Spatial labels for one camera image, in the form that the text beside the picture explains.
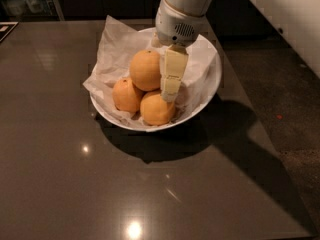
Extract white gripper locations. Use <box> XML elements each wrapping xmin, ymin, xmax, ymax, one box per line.
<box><xmin>151</xmin><ymin>0</ymin><xmax>208</xmax><ymax>102</ymax></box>

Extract orange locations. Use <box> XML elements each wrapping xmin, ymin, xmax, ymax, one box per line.
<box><xmin>129</xmin><ymin>50</ymin><xmax>161</xmax><ymax>91</ymax></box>
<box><xmin>140</xmin><ymin>90</ymin><xmax>176</xmax><ymax>126</ymax></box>
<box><xmin>112</xmin><ymin>77</ymin><xmax>144</xmax><ymax>113</ymax></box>

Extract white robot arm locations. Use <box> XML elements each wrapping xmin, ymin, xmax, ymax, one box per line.
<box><xmin>151</xmin><ymin>0</ymin><xmax>212</xmax><ymax>102</ymax></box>

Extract white bowl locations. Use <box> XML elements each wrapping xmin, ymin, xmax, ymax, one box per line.
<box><xmin>89</xmin><ymin>26</ymin><xmax>223</xmax><ymax>133</ymax></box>

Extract white crumpled paper liner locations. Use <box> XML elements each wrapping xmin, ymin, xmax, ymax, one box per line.
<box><xmin>82</xmin><ymin>15</ymin><xmax>218</xmax><ymax>130</ymax></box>

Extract clear plastic containers in background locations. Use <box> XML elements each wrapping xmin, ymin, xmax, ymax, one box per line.
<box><xmin>0</xmin><ymin>0</ymin><xmax>56</xmax><ymax>17</ymax></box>

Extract dark tray at table edge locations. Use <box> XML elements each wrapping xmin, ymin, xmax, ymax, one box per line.
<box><xmin>0</xmin><ymin>22</ymin><xmax>18</xmax><ymax>43</ymax></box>

